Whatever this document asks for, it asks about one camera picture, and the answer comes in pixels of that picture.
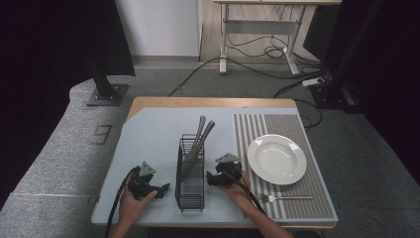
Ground white round plate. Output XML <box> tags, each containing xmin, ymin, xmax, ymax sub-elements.
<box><xmin>246</xmin><ymin>133</ymin><xmax>308</xmax><ymax>186</ymax></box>

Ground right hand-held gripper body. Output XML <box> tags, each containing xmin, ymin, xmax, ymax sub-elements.
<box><xmin>214</xmin><ymin>152</ymin><xmax>244</xmax><ymax>186</ymax></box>

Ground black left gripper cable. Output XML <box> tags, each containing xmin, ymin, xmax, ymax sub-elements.
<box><xmin>104</xmin><ymin>166</ymin><xmax>141</xmax><ymax>238</ymax></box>

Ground black curtain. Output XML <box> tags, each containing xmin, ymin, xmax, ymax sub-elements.
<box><xmin>302</xmin><ymin>0</ymin><xmax>420</xmax><ymax>186</ymax></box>
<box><xmin>0</xmin><ymin>0</ymin><xmax>137</xmax><ymax>209</ymax></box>

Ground looped black floor cable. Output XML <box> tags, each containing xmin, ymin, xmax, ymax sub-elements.
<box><xmin>272</xmin><ymin>77</ymin><xmax>324</xmax><ymax>131</ymax></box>

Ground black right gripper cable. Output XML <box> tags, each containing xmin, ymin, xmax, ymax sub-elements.
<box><xmin>225</xmin><ymin>171</ymin><xmax>267</xmax><ymax>216</ymax></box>

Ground white wall panel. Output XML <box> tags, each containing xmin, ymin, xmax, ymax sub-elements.
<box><xmin>114</xmin><ymin>0</ymin><xmax>204</xmax><ymax>58</ymax></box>

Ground long black floor cable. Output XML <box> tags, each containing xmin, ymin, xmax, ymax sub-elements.
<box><xmin>167</xmin><ymin>57</ymin><xmax>326</xmax><ymax>98</ymax></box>

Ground silver metal fork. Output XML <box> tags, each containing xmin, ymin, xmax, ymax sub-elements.
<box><xmin>258</xmin><ymin>193</ymin><xmax>315</xmax><ymax>203</ymax></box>

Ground silver metal cutlery piece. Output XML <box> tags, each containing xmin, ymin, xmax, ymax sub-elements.
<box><xmin>184</xmin><ymin>115</ymin><xmax>207</xmax><ymax>164</ymax></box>
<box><xmin>180</xmin><ymin>120</ymin><xmax>216</xmax><ymax>182</ymax></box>

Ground black wire cutlery basket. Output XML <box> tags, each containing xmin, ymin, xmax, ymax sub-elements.
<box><xmin>174</xmin><ymin>133</ymin><xmax>206</xmax><ymax>213</ymax></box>

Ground light blue table mat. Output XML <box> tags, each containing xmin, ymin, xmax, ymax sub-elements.
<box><xmin>91</xmin><ymin>106</ymin><xmax>339</xmax><ymax>228</ymax></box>

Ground person's left hand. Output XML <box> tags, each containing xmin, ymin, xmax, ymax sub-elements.
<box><xmin>118</xmin><ymin>189</ymin><xmax>159</xmax><ymax>230</ymax></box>

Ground black stand with dark base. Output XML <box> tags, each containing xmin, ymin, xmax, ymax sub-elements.
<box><xmin>309</xmin><ymin>0</ymin><xmax>384</xmax><ymax>115</ymax></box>

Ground black stand with base plate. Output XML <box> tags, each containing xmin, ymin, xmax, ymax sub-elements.
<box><xmin>85</xmin><ymin>56</ymin><xmax>131</xmax><ymax>108</ymax></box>

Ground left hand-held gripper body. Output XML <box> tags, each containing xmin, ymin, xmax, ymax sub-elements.
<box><xmin>127</xmin><ymin>161</ymin><xmax>158</xmax><ymax>201</ymax></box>

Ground person's right hand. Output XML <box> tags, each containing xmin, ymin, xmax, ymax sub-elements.
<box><xmin>219</xmin><ymin>170</ymin><xmax>256</xmax><ymax>213</ymax></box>

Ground tangled black cables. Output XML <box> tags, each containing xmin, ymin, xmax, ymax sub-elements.
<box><xmin>226</xmin><ymin>4</ymin><xmax>323</xmax><ymax>72</ymax></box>

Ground white metal frame desk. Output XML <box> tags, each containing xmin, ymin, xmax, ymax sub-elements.
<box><xmin>212</xmin><ymin>0</ymin><xmax>343</xmax><ymax>76</ymax></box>

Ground grey floor socket cover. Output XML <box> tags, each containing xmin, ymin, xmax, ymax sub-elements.
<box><xmin>90</xmin><ymin>124</ymin><xmax>113</xmax><ymax>147</ymax></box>

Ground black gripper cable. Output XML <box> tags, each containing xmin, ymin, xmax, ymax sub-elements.
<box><xmin>104</xmin><ymin>166</ymin><xmax>141</xmax><ymax>238</ymax></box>
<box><xmin>225</xmin><ymin>171</ymin><xmax>267</xmax><ymax>216</ymax></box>

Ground white power strip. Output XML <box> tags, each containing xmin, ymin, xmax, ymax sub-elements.
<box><xmin>301</xmin><ymin>76</ymin><xmax>327</xmax><ymax>88</ymax></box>

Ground grey striped placemat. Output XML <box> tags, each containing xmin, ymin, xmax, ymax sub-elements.
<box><xmin>233</xmin><ymin>113</ymin><xmax>339</xmax><ymax>222</ymax></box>

